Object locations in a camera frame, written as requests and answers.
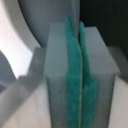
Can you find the grey teal gripper left finger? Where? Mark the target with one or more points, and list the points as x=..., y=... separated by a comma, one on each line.
x=63, y=67

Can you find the white toy fish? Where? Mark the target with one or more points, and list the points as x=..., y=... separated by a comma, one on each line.
x=17, y=42

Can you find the grey teal gripper right finger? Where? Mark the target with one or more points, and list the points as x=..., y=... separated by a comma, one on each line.
x=99, y=73

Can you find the grey saucepan with handle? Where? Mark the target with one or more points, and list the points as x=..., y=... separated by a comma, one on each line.
x=40, y=14

